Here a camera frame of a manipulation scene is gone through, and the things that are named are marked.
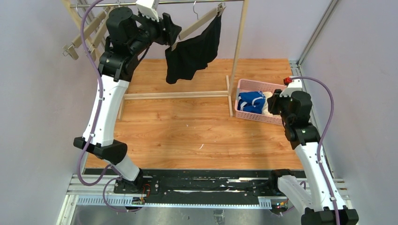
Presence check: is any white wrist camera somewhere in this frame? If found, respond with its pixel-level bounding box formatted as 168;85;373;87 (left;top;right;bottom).
279;79;303;98
136;0;160;22

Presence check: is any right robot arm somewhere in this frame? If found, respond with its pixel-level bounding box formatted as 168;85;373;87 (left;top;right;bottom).
268;89;359;225

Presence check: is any empty beige clip hanger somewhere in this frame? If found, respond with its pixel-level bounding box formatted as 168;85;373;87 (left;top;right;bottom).
62;7;111;60

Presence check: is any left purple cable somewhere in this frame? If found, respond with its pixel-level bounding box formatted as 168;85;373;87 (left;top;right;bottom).
76;0;144;213

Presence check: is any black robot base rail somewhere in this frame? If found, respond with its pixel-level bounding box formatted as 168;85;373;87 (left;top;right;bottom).
67;170;293;211

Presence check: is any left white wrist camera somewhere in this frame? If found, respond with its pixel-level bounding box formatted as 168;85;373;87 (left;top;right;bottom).
136;0;160;22

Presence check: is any purple cable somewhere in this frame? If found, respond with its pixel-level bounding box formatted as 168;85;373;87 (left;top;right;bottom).
76;0;144;213
283;76;341;225

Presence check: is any wooden clothes rack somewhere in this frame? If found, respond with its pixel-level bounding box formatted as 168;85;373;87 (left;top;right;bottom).
61;0;248;121

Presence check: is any black underwear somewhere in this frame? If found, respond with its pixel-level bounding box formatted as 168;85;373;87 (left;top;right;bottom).
165;15;222;84

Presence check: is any beige hanger with cream underwear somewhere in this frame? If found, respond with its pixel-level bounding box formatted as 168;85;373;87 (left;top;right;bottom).
89;13;108;52

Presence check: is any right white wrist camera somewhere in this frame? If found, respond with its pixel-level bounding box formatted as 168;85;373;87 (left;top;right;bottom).
279;79;303;98

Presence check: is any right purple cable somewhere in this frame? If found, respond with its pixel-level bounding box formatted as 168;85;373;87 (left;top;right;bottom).
283;76;341;225

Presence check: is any pink plastic basket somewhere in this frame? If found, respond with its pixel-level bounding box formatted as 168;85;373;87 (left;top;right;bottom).
235;79;285;125

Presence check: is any blue underwear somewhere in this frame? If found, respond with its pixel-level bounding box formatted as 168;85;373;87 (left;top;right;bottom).
237;91;265;114

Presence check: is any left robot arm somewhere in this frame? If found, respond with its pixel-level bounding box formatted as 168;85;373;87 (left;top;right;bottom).
73;7;182;192

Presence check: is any cream underwear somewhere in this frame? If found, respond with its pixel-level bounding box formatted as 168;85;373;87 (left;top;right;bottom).
262;91;281;119

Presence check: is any beige hanger with black underwear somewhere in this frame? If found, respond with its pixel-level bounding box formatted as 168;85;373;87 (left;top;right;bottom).
171;0;226;51

